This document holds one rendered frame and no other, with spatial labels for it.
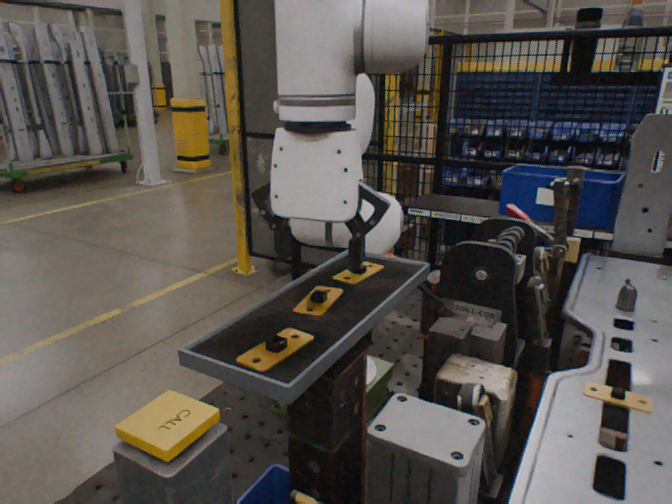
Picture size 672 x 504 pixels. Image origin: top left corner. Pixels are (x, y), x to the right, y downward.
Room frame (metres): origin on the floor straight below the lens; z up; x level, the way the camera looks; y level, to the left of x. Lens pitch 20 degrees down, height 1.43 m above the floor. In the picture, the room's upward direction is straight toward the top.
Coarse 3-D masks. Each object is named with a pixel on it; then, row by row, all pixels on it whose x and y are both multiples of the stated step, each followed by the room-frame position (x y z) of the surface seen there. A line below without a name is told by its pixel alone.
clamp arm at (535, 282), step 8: (536, 280) 0.79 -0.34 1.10; (528, 288) 0.79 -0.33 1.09; (536, 288) 0.79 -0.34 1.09; (544, 288) 0.80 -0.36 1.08; (528, 296) 0.79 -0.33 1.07; (536, 296) 0.78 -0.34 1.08; (544, 296) 0.79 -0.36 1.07; (528, 304) 0.79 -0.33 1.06; (536, 304) 0.78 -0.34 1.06; (528, 312) 0.79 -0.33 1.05; (536, 312) 0.78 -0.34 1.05; (544, 312) 0.81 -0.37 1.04; (528, 320) 0.79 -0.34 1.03; (536, 320) 0.78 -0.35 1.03; (544, 320) 0.80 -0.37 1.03; (536, 328) 0.78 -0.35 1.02; (544, 328) 0.79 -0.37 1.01; (536, 336) 0.78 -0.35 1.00; (544, 336) 0.78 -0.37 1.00
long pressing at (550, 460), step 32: (576, 288) 0.99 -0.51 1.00; (608, 288) 1.00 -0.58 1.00; (640, 288) 1.00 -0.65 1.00; (576, 320) 0.85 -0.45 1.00; (608, 320) 0.85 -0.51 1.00; (640, 320) 0.85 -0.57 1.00; (608, 352) 0.73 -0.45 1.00; (640, 352) 0.73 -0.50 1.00; (544, 384) 0.64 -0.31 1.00; (576, 384) 0.64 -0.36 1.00; (640, 384) 0.64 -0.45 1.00; (544, 416) 0.56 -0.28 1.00; (576, 416) 0.57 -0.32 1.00; (640, 416) 0.57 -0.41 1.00; (544, 448) 0.51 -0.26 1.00; (576, 448) 0.51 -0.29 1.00; (640, 448) 0.51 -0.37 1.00; (512, 480) 0.45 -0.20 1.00; (544, 480) 0.45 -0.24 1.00; (576, 480) 0.45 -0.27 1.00; (640, 480) 0.45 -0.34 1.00
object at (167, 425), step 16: (160, 400) 0.38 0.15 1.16; (176, 400) 0.38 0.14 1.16; (192, 400) 0.37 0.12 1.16; (144, 416) 0.35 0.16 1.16; (160, 416) 0.35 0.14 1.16; (176, 416) 0.35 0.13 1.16; (192, 416) 0.35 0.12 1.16; (208, 416) 0.35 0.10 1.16; (128, 432) 0.33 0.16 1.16; (144, 432) 0.33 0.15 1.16; (160, 432) 0.33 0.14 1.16; (176, 432) 0.33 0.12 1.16; (192, 432) 0.34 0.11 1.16; (144, 448) 0.32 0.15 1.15; (160, 448) 0.32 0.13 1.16; (176, 448) 0.32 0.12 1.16
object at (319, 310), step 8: (320, 288) 0.62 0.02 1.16; (328, 288) 0.62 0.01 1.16; (336, 288) 0.61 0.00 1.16; (312, 296) 0.57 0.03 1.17; (320, 296) 0.57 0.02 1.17; (328, 296) 0.59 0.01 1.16; (336, 296) 0.59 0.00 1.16; (304, 304) 0.57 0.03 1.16; (312, 304) 0.57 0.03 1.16; (320, 304) 0.57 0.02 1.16; (328, 304) 0.57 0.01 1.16; (296, 312) 0.54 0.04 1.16; (304, 312) 0.54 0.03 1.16; (312, 312) 0.54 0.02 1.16; (320, 312) 0.54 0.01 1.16
